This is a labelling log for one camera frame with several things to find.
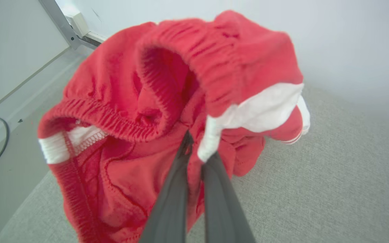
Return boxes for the grey metal frame leg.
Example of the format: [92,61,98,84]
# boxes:
[39,0,101,50]

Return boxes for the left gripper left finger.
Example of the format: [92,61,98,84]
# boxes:
[140,131,194,243]

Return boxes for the red shorts with white stripes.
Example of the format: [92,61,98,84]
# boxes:
[37,10,311,243]

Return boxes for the white plastic wall box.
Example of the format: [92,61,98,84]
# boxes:
[63,10,91,37]

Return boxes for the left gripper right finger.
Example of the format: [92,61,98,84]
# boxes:
[201,152,256,243]

